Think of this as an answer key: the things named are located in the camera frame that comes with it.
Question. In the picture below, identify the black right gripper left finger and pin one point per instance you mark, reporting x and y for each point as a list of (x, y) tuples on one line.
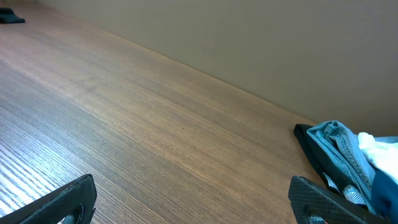
[(71, 203)]

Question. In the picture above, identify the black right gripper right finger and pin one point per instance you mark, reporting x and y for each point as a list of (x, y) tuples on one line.
[(312, 203)]

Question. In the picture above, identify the black polo shirt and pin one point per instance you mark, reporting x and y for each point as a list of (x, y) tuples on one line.
[(8, 16)]

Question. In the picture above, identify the black folded garment in pile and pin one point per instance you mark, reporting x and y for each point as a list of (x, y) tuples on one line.
[(334, 178)]

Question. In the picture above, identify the light blue denim jeans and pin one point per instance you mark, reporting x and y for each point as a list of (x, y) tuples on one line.
[(341, 144)]

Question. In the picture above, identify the dark blue folded garment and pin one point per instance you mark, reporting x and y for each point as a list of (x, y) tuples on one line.
[(384, 195)]

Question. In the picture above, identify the white folded shirt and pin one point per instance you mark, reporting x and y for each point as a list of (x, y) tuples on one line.
[(380, 152)]

